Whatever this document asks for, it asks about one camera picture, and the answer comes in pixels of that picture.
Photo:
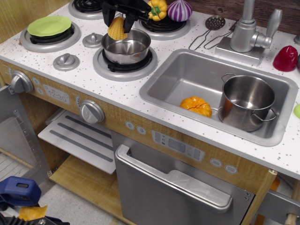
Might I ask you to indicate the silver toy faucet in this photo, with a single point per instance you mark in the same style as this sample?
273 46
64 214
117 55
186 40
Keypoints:
246 44

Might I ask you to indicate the front left stove burner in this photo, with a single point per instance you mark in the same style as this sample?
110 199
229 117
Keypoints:
49 44

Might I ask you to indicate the front right stove burner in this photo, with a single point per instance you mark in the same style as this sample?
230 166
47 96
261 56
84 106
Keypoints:
124 73

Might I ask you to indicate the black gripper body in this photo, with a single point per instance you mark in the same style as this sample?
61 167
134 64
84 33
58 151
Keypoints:
140 7

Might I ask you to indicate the steel pot with handles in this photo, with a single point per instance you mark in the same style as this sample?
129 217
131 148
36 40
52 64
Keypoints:
246 102

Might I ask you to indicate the green toy plate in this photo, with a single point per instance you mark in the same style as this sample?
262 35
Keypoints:
49 26

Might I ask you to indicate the metal slotted spoon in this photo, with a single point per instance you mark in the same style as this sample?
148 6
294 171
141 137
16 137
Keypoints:
214 22

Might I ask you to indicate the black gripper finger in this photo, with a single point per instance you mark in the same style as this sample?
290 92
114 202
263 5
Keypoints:
129 21
108 15

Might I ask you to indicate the silver oven knob right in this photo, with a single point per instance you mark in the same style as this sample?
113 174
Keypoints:
90 112

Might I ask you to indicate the small steel pan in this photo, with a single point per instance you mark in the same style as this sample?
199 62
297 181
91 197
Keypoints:
131 50

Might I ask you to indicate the orange toy pumpkin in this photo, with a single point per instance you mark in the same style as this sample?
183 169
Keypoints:
197 105

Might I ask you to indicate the blue clamp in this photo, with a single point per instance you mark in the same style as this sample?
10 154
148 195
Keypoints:
18 191

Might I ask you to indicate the red toy pepper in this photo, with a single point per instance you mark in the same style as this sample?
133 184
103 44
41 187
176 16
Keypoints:
286 59

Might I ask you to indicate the white oven rack shelf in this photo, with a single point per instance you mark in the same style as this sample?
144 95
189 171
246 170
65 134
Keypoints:
90 143

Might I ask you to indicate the yellow toy corn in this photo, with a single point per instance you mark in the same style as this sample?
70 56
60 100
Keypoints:
116 29

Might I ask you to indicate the metal wire utensil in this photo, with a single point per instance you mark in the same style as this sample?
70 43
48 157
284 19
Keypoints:
214 42

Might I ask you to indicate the silver oven knob left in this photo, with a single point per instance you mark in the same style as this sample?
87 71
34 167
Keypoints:
20 82

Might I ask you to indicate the silver oven knob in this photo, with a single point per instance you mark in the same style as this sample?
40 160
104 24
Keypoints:
20 82
90 112

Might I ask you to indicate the open oven door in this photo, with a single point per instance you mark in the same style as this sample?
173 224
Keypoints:
20 152

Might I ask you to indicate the back right stove burner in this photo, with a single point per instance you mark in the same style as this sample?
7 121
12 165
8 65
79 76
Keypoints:
165 29

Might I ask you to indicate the silver countertop knob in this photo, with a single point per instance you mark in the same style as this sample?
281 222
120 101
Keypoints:
92 40
66 62

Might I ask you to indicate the stove burner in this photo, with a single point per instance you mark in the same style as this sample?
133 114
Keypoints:
49 44
165 29
124 73
86 9

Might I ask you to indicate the green toy at right edge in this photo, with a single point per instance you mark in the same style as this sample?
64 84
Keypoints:
296 111

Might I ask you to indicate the back left stove burner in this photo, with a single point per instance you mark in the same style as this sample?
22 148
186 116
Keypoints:
86 9

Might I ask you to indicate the silver countertop knob middle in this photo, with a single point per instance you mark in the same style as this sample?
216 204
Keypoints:
92 40

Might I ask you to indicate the yellow toy bell pepper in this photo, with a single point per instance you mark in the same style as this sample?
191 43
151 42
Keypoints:
158 10

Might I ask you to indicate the purple toy onion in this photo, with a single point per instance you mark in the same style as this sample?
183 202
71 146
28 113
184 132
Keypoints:
179 11

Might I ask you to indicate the silver dishwasher door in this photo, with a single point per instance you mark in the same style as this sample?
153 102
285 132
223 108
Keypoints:
157 189

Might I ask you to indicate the silver countertop knob front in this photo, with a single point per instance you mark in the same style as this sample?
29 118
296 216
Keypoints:
66 62

